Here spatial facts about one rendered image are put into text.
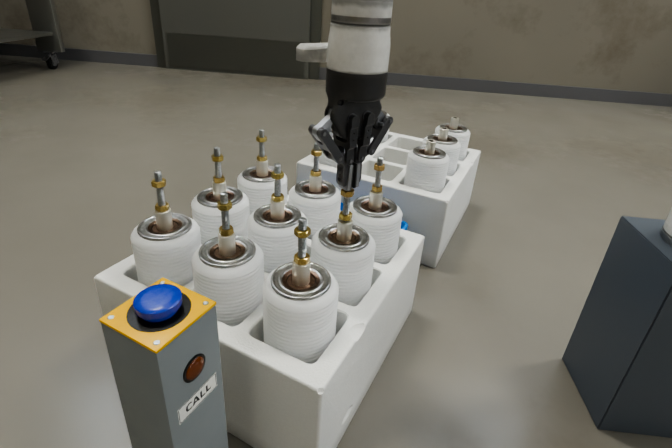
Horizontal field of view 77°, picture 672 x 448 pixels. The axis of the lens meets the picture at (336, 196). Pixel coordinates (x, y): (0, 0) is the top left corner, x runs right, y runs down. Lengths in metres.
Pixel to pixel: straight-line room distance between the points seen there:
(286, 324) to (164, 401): 0.16
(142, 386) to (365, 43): 0.40
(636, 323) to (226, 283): 0.56
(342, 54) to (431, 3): 2.49
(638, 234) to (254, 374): 0.56
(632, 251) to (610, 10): 2.65
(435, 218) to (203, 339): 0.66
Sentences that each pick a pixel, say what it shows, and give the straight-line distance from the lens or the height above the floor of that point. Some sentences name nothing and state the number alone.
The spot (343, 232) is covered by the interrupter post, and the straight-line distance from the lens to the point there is 0.61.
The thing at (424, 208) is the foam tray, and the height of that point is 0.15.
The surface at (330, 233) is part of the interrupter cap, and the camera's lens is 0.63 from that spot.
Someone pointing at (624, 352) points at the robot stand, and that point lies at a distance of 0.76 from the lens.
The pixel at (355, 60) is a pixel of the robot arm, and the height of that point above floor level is 0.51.
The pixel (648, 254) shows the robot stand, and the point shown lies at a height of 0.28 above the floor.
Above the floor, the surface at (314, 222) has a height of 0.21.
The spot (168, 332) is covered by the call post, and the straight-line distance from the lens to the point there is 0.40.
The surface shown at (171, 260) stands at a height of 0.22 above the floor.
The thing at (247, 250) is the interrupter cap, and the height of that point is 0.25.
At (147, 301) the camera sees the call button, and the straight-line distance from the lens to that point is 0.41.
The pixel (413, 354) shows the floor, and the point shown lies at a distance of 0.82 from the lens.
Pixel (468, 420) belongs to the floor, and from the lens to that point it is 0.76.
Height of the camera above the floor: 0.58
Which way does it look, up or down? 26 degrees down
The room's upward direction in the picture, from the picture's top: 4 degrees clockwise
